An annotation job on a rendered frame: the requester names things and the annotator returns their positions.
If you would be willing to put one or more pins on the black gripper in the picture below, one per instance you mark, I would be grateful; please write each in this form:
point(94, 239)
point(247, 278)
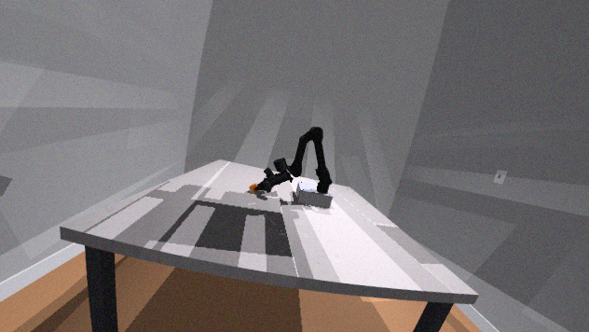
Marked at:
point(267, 185)

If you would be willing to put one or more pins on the orange block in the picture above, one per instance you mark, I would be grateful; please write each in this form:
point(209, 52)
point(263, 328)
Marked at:
point(251, 187)

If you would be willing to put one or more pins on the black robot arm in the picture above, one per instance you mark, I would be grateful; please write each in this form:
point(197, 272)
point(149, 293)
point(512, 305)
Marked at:
point(315, 134)

